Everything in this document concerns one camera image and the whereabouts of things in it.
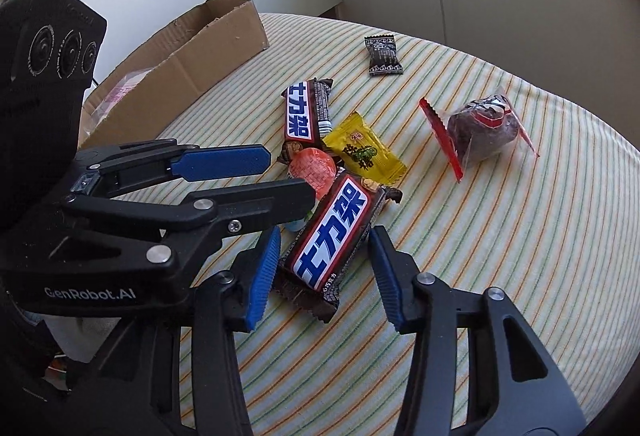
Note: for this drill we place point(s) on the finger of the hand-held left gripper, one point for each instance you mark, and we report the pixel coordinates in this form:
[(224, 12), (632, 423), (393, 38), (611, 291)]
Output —
[(225, 162), (260, 203)]

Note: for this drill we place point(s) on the brown cardboard box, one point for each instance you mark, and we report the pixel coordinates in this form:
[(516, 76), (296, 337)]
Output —
[(200, 51)]

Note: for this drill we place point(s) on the orange jelly cup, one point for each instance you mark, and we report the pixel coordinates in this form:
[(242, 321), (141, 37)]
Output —
[(312, 168)]

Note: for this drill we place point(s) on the yellow candy packet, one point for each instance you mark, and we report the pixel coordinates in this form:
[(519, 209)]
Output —
[(360, 151)]

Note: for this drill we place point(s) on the brown chocolate bar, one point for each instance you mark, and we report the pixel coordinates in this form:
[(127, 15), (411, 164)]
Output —
[(300, 116), (330, 241)]

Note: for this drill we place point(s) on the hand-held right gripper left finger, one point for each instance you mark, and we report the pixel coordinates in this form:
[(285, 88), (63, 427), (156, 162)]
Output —
[(262, 276)]

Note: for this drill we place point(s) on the small black snack packet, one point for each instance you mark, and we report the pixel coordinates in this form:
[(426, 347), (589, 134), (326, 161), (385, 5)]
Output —
[(384, 55)]

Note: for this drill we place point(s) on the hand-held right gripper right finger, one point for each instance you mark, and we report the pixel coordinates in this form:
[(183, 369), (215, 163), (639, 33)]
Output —
[(385, 276)]

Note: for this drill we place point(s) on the dark cake in clear wrapper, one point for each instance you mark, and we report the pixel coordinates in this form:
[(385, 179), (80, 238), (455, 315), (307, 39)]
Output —
[(480, 131)]

